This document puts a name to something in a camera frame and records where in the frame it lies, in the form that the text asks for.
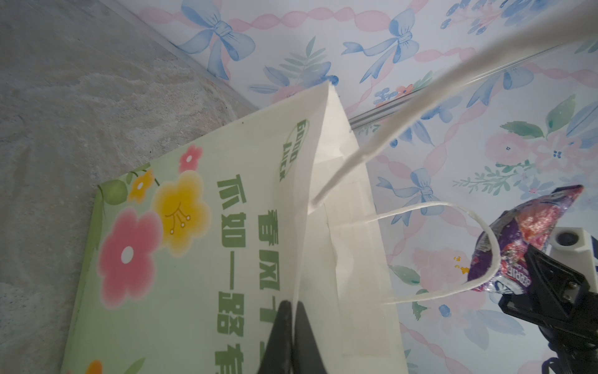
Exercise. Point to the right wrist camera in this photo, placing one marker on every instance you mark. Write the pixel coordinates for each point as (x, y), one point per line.
(577, 249)

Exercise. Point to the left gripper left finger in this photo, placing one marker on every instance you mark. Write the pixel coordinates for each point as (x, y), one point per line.
(277, 358)

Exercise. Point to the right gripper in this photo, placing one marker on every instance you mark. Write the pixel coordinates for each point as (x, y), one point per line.
(559, 301)

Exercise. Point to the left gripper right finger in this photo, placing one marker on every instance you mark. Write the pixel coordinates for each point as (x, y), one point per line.
(306, 355)

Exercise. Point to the white paper bag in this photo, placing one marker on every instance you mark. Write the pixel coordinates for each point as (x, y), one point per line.
(189, 255)

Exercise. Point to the purple snack pack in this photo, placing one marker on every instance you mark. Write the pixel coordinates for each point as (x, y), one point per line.
(529, 224)

